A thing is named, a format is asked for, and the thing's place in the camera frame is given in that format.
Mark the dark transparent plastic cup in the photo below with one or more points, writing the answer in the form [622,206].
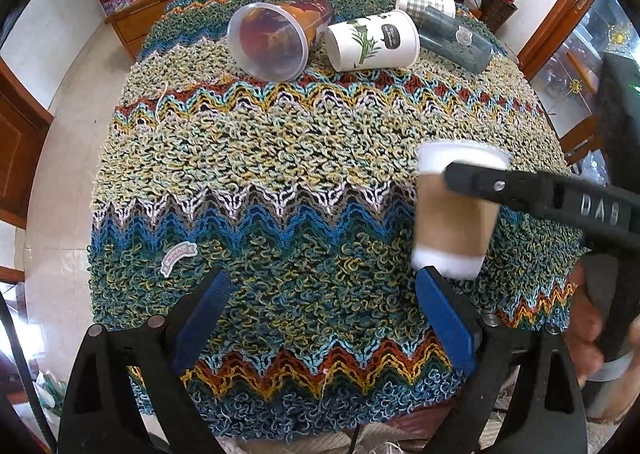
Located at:
[450,39]

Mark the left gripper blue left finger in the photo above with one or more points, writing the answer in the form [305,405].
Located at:
[194,318]

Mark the brown sleeved white paper cup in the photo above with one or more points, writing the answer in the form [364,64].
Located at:
[451,231]

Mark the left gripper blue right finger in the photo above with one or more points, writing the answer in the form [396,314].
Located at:
[452,317]

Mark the white cup with plant print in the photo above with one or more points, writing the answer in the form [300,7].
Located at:
[386,40]

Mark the wooden framed glass door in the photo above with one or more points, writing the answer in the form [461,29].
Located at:
[562,63]

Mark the colourful zigzag knitted table cloth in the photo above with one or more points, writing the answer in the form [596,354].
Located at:
[304,192]

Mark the brown wooden door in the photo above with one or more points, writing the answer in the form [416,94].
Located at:
[24,127]

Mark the white grey checkered cup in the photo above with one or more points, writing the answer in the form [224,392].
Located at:
[417,9]

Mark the small wooden drawer cabinet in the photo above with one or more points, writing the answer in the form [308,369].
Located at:
[134,23]

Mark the dark wicker bin red lid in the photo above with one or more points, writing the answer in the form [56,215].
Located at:
[494,13]

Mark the person's right hand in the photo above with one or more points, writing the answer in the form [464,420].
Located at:
[584,328]

